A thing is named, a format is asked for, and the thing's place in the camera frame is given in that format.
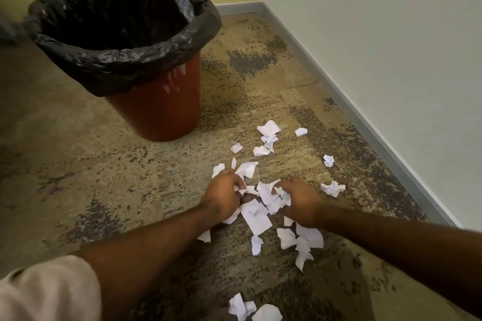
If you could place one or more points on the person's left hand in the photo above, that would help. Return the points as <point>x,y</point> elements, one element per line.
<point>222,196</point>

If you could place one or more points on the person's right hand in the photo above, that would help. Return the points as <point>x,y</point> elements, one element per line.
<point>305,206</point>

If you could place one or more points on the person's right fingers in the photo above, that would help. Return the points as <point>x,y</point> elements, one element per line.
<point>288,184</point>

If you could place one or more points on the person's left fingers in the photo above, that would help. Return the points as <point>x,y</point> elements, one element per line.
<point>234,179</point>

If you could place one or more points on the white paper piece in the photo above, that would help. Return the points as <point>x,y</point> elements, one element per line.
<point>275,202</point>

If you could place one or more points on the person's right forearm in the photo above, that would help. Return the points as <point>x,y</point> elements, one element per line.
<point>395,241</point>

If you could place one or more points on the person's left forearm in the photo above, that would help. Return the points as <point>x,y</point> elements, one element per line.
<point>150,245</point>

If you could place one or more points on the scattered white paper scraps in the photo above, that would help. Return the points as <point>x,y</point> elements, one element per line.
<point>256,219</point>

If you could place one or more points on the long grey baseboard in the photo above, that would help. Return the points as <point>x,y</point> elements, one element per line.
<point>357,117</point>

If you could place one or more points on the red plastic trash bin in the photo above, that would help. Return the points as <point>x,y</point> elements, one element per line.
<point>162,110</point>

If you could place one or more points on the short grey baseboard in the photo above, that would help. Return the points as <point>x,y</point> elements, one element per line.
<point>239,8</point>

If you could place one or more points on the black plastic trash bag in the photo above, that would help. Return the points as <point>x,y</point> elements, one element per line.
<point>113,23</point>

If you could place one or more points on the white shirt sleeve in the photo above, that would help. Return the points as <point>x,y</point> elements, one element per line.
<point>49,290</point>

